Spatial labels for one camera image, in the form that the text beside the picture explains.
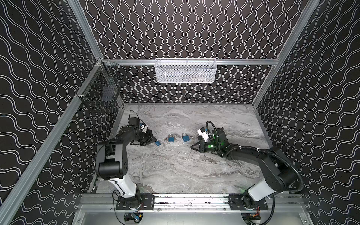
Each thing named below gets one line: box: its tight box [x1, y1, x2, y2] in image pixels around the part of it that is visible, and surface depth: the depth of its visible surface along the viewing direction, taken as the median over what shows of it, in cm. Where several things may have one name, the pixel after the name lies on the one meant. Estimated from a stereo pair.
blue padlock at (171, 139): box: [168, 134, 175, 143], surface depth 102 cm
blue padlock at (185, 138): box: [181, 132, 191, 143], surface depth 101 cm
